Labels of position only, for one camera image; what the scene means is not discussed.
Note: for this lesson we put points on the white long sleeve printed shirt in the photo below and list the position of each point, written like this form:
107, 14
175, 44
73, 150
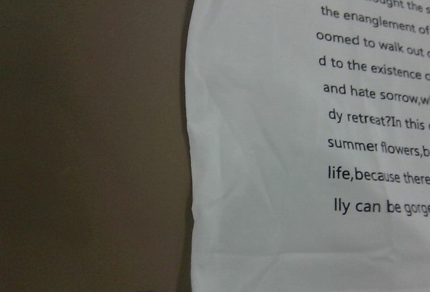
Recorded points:
308, 125

